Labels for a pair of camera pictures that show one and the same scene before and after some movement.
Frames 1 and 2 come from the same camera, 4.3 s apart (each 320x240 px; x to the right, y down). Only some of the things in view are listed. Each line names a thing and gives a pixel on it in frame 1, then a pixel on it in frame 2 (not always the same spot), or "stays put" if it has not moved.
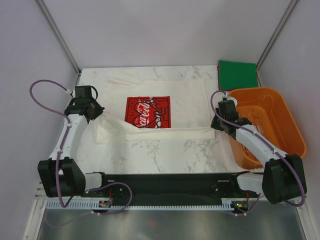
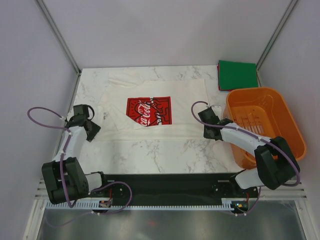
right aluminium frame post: x=286 y=16 stays put
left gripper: x=99 y=110 to x=95 y=129
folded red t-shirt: x=218 y=67 stays put
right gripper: x=214 y=125 to x=205 y=134
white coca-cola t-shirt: x=159 y=110 stays put
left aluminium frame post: x=59 y=35 stays put
